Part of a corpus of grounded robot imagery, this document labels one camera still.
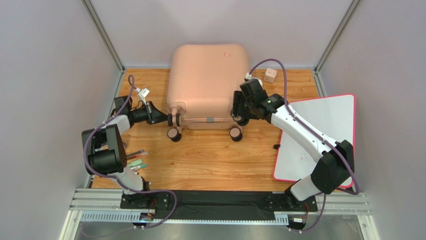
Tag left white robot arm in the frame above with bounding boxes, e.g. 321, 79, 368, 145
81, 96, 172, 196

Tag white board pink edge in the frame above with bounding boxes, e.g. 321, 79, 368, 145
272, 94, 356, 182

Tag green marker pens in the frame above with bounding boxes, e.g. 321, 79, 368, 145
128, 159, 148, 172

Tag pink suitcase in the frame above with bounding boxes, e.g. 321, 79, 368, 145
166, 43, 250, 142

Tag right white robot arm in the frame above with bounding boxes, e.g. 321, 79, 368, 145
231, 75, 360, 204

